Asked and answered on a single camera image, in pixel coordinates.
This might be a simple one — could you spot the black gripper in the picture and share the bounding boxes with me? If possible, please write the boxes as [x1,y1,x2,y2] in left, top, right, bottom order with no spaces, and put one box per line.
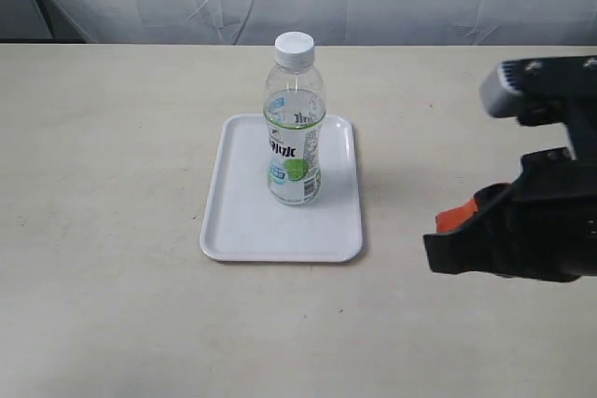
[423,55,596,282]

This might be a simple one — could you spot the clear plastic water bottle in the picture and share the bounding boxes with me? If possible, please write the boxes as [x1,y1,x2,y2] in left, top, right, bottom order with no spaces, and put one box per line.
[263,32,326,205]

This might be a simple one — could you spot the white rectangular plastic tray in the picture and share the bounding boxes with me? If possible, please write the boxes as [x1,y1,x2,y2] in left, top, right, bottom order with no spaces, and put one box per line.
[200,114,363,263]

